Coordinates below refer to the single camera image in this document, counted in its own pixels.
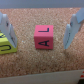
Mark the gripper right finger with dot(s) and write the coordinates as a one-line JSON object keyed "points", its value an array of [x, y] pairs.
{"points": [[71, 31]]}

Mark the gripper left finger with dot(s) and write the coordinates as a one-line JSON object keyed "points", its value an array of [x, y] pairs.
{"points": [[8, 30]]}

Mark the yellow block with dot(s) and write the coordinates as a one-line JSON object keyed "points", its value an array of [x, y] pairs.
{"points": [[6, 42]]}

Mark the pink block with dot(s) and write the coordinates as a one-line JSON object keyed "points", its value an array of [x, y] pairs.
{"points": [[43, 36]]}

